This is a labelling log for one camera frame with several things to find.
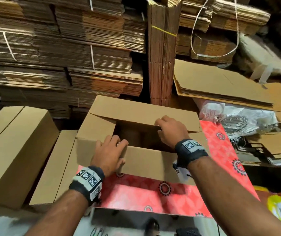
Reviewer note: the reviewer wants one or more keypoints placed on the person's left hand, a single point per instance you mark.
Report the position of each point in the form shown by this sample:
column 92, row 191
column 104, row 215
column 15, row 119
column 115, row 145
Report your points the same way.
column 108, row 154

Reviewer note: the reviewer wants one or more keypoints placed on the person's right hand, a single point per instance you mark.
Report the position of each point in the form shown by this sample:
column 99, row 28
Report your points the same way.
column 172, row 131

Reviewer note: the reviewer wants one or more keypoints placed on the large cardboard box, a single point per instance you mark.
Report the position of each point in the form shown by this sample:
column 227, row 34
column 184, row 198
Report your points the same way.
column 17, row 154
column 214, row 81
column 145, row 162

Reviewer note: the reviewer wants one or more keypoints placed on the yellow-tied cardboard bundle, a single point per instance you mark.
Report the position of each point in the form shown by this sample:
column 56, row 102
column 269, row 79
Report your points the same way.
column 162, row 51

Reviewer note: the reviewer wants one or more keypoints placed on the low pile of cardboard sheets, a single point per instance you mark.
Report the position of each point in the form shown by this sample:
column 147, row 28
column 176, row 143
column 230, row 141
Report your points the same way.
column 278, row 145

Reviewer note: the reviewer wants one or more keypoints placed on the wall of cardboard stacks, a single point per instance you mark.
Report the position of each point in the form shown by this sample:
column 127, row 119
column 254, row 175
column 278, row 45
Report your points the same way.
column 57, row 46

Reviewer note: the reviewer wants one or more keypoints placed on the person's right forearm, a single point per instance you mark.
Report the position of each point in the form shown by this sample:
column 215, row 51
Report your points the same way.
column 234, row 199

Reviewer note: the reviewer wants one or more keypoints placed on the person's left forearm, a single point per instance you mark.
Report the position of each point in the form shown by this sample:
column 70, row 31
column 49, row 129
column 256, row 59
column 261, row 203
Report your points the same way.
column 57, row 216

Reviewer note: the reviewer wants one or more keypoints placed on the red patterned table cloth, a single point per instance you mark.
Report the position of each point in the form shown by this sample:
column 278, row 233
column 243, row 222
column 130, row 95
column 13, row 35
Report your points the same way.
column 145, row 199

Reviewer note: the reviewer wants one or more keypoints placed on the white woven sack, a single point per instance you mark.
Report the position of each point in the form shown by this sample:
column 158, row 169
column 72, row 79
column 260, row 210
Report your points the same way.
column 238, row 118

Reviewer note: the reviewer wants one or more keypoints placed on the white plastic sack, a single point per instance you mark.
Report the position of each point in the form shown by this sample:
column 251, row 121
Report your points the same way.
column 263, row 56

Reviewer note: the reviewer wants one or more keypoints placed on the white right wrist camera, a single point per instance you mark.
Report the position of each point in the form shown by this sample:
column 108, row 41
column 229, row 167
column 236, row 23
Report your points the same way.
column 182, row 174

